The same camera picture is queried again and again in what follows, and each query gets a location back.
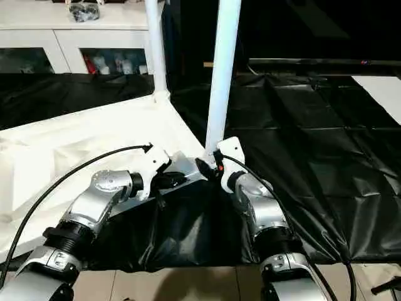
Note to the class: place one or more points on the white plastic table top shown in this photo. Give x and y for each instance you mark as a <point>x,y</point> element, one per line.
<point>62,141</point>

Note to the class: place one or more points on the white plastic table leg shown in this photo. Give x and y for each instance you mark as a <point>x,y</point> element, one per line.
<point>220,62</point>
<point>156,47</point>

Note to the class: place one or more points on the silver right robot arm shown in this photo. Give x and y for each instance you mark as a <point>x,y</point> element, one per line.
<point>263,203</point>

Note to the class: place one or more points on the black glossy mat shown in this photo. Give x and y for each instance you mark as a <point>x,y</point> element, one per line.
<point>313,156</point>

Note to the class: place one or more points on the small tan box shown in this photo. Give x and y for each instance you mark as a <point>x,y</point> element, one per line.
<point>208,64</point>

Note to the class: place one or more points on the patterned ceramic vase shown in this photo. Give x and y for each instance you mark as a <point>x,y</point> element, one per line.
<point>118,64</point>

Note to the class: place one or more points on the red white ceramic figure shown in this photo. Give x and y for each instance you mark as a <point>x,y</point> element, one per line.
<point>91,64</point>

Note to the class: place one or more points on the white sideboard surface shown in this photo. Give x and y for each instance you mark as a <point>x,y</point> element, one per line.
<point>382,94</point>

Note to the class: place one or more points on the black bundle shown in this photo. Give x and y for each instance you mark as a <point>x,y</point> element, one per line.
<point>84,12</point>

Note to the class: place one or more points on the white glass-door cabinet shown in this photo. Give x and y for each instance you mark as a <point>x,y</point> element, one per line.
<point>31,34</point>

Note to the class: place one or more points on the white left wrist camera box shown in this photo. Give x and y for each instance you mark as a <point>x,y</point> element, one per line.
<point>156,158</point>

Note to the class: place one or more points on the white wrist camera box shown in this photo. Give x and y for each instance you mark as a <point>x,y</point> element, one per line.
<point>232,150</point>
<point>156,158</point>

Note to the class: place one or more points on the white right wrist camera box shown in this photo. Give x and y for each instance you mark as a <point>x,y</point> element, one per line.
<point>232,150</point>

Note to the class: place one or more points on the black metal table frame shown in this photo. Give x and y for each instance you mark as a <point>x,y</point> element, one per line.
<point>387,287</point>

